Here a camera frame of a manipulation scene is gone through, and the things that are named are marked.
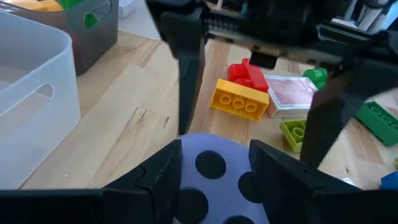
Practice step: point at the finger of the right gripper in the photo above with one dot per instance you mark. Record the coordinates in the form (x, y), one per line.
(329, 118)
(188, 77)

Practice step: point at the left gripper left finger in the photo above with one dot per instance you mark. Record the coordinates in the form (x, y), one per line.
(149, 193)

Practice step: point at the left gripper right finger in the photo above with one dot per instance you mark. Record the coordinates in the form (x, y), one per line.
(295, 199)

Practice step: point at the lime toy brick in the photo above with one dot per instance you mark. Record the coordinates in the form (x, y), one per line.
(292, 132)

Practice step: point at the green rounded toy brick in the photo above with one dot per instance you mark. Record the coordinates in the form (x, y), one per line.
(315, 75)

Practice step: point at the pink playing card deck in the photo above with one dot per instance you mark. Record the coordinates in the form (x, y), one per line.
(289, 91)

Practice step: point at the dark green brick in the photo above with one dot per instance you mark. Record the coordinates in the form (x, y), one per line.
(379, 124)

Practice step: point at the small red toy brick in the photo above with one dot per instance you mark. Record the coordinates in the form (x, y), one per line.
(258, 77)

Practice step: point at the yellow toy brick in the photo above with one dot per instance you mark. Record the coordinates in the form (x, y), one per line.
(239, 93)
(40, 4)

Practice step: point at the purple foam dice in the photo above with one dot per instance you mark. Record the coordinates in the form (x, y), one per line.
(225, 191)

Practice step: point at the long green toy brick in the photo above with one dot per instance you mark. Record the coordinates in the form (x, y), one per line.
(71, 3)

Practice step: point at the blue flat toy brick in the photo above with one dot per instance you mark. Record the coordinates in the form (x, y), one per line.
(391, 182)

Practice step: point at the clear plastic bin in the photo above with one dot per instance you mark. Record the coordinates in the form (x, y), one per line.
(37, 124)
(127, 7)

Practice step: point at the smoky grey plastic bin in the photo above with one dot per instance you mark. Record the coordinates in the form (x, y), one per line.
(99, 46)

